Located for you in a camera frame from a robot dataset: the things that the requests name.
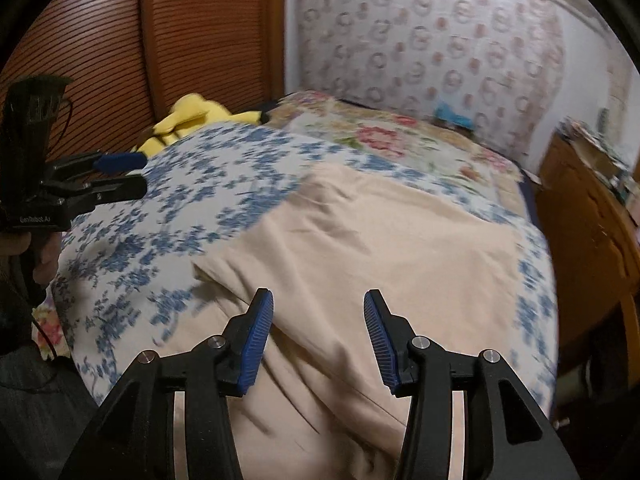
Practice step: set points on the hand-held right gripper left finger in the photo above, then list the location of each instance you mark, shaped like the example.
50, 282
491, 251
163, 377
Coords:
257, 340

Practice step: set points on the beige printed t-shirt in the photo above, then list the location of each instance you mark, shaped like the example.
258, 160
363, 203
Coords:
375, 240

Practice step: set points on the person's left hand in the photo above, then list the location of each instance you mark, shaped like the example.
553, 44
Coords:
47, 257

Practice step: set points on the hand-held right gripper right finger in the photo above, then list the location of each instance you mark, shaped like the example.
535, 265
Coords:
380, 340

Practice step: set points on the blue floral bedsheet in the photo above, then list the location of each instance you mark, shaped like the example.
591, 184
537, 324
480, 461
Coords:
200, 175

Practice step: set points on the wooden cabinet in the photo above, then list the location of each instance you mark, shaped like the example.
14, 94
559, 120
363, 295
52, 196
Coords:
585, 220

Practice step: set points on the yellow plush toy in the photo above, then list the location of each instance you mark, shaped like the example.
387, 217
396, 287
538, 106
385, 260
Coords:
185, 115

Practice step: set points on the red floral pillow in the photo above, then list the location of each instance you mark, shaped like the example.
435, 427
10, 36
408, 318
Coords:
380, 135

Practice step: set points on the brown slatted wooden door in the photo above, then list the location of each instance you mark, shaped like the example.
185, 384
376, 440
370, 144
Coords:
100, 35

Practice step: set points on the pile of papers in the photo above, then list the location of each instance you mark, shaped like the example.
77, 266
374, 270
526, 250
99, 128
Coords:
595, 150

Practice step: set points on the dark cloth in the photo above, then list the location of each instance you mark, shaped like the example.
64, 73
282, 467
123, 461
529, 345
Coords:
40, 420

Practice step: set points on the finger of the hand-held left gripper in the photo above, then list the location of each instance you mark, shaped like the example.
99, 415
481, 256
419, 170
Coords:
115, 187
120, 161

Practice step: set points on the teal cloth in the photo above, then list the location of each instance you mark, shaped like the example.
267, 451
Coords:
452, 114

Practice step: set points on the patterned padded headboard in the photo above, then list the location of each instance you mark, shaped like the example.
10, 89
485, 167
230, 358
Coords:
425, 35

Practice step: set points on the yellow floral cloth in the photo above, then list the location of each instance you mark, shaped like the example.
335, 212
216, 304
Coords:
50, 320

